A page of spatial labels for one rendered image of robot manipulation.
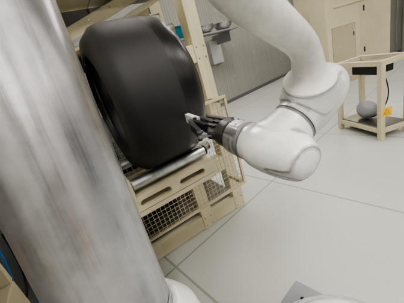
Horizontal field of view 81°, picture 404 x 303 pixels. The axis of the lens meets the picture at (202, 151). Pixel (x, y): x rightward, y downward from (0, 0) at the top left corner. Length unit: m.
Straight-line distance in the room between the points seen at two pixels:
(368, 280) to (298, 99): 1.26
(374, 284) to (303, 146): 1.24
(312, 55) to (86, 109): 0.38
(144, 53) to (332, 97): 0.53
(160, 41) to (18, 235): 0.70
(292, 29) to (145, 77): 0.47
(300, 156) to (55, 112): 0.37
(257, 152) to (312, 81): 0.17
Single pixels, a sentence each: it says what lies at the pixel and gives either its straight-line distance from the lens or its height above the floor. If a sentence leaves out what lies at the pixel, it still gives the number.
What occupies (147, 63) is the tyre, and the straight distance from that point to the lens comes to 0.77.
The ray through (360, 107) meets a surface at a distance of 3.23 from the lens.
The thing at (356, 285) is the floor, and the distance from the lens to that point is 1.60.
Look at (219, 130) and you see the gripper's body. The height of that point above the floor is 1.09.
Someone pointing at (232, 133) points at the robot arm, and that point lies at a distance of 0.54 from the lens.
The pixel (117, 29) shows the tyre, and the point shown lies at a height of 1.41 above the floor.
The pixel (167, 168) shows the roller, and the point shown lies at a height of 0.91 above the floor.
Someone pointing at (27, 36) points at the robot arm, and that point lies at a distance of 0.21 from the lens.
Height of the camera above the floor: 1.26
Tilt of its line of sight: 21 degrees down
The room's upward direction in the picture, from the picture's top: 17 degrees counter-clockwise
